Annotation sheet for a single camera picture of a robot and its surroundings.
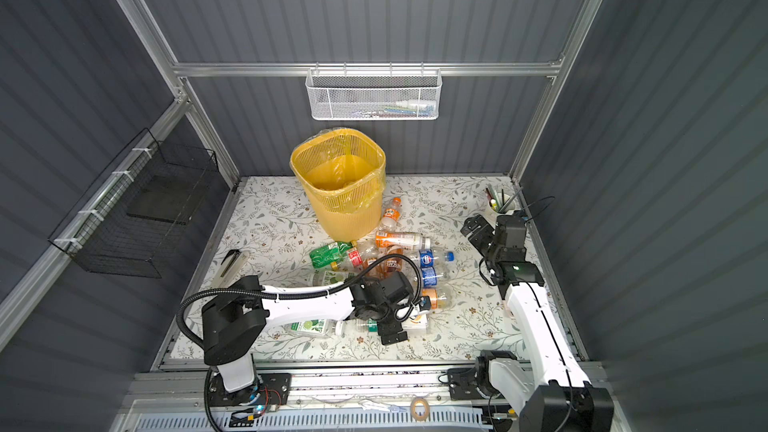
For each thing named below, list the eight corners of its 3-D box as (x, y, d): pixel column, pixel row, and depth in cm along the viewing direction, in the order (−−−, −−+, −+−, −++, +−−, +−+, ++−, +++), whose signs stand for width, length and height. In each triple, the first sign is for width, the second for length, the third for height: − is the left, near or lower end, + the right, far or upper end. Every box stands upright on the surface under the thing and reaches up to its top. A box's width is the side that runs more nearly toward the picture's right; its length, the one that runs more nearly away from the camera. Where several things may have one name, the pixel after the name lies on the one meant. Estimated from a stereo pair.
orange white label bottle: (375, 252, 100) (375, 244, 96) (376, 239, 103) (375, 231, 99) (429, 252, 100) (431, 244, 96) (428, 239, 103) (429, 231, 99)
